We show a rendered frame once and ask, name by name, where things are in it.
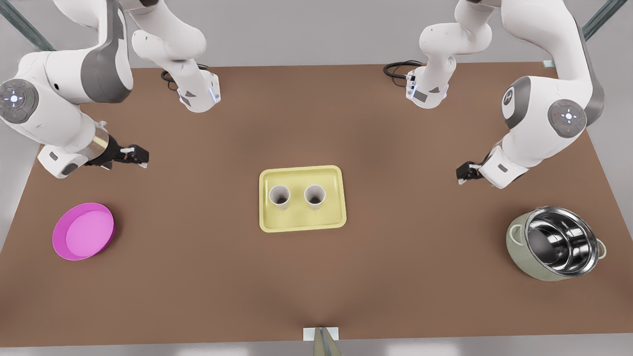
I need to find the white IKEA cup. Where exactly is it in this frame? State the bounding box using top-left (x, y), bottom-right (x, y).
top-left (304, 184), bottom-right (327, 211)
top-left (268, 184), bottom-right (291, 211)

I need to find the yellow rectangular tray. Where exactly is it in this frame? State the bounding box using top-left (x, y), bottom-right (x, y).
top-left (259, 165), bottom-right (347, 233)

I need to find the pink round plate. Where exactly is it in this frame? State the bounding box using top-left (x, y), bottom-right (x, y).
top-left (52, 202), bottom-right (116, 262)

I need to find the green steel-lined pot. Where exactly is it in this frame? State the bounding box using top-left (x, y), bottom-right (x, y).
top-left (505, 206), bottom-right (608, 282)

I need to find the black cable loop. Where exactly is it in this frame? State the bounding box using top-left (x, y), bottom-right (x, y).
top-left (161, 63), bottom-right (210, 92)
top-left (383, 60), bottom-right (424, 89)

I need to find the silver frame post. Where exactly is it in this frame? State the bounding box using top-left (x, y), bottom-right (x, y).
top-left (543, 0), bottom-right (630, 69)
top-left (0, 0), bottom-right (56, 52)
top-left (303, 326), bottom-right (343, 356)

